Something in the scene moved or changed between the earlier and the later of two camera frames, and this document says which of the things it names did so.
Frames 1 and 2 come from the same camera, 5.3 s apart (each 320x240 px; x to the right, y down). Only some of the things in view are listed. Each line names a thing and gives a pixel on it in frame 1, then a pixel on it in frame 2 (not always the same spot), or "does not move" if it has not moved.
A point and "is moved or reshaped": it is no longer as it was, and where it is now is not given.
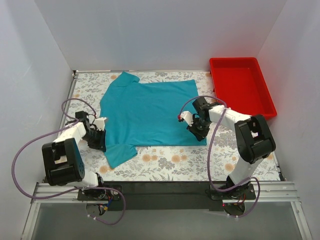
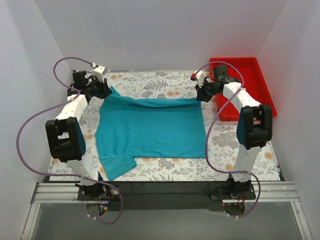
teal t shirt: [143, 114] is moved or reshaped
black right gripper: [197, 131] -> [201, 90]
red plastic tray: [239, 83] does not move
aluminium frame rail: [266, 193] does not move
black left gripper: [97, 141] -> [104, 89]
